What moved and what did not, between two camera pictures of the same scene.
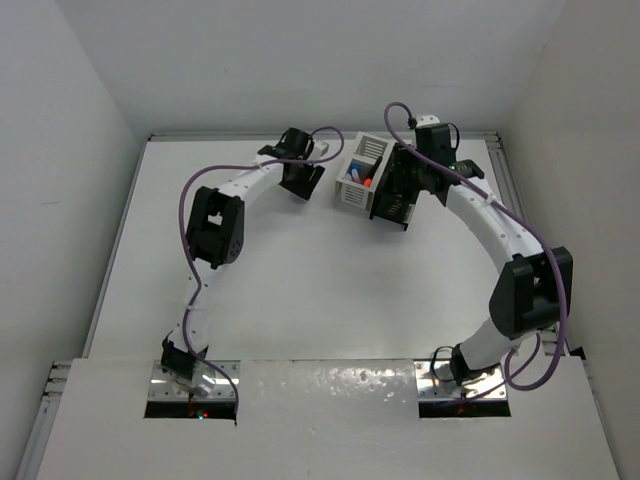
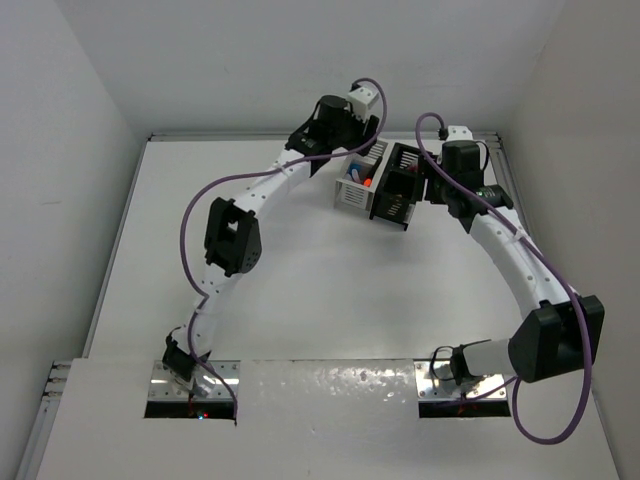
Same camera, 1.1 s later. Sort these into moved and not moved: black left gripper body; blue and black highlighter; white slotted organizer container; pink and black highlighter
Moved: black left gripper body
Not moved: blue and black highlighter; pink and black highlighter; white slotted organizer container
